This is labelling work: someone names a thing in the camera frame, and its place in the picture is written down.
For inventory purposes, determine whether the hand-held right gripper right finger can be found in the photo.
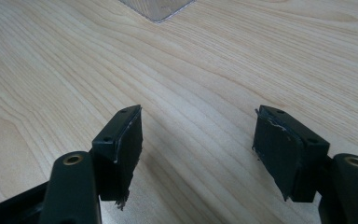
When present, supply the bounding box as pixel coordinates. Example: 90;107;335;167
252;104;331;203

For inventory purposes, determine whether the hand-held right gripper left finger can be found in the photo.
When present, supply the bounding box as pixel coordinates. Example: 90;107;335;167
90;104;145;212

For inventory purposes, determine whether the clear plastic container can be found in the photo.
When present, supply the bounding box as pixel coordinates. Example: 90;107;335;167
117;0;198;24

